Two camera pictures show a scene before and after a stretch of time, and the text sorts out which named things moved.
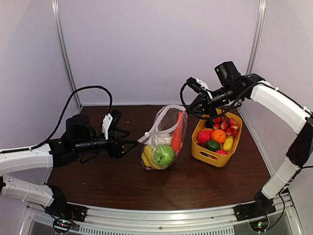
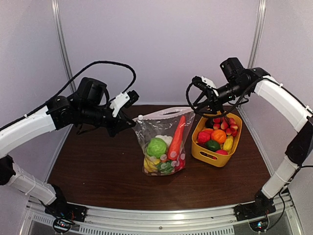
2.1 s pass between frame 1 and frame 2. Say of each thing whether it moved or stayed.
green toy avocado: stayed
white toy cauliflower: stayed
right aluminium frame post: stayed
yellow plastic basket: stayed
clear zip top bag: moved
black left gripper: moved
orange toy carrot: stayed
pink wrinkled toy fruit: stayed
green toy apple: moved
